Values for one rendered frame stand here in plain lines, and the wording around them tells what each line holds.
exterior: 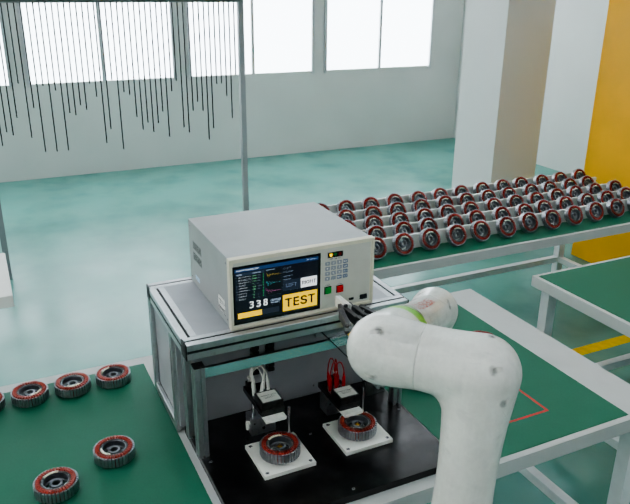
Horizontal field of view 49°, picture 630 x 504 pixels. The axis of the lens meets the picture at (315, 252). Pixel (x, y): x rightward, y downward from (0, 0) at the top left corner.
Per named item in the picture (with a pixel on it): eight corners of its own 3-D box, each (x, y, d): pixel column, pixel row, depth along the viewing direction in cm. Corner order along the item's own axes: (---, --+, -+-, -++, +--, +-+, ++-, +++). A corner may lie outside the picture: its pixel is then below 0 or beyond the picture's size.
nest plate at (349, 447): (392, 442, 199) (393, 438, 199) (346, 456, 193) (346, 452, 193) (366, 414, 212) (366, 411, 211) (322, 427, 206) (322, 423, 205)
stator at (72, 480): (87, 491, 182) (85, 479, 180) (45, 512, 175) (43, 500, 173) (67, 470, 189) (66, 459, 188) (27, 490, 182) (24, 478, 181)
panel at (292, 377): (376, 377, 232) (379, 295, 221) (181, 427, 205) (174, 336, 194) (374, 376, 233) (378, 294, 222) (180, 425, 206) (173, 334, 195)
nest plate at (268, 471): (316, 465, 189) (316, 461, 189) (264, 480, 183) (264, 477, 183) (293, 435, 202) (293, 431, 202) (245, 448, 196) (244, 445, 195)
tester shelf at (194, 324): (408, 313, 209) (409, 299, 207) (186, 361, 181) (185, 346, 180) (340, 263, 246) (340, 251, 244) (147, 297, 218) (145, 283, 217)
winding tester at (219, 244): (372, 302, 205) (375, 237, 198) (231, 331, 187) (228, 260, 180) (315, 258, 238) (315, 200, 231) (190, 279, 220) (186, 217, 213)
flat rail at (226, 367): (399, 333, 209) (400, 324, 208) (199, 379, 184) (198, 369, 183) (397, 331, 210) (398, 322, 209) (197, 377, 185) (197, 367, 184)
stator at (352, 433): (383, 436, 200) (384, 425, 198) (349, 446, 195) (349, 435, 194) (364, 416, 209) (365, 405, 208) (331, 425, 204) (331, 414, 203)
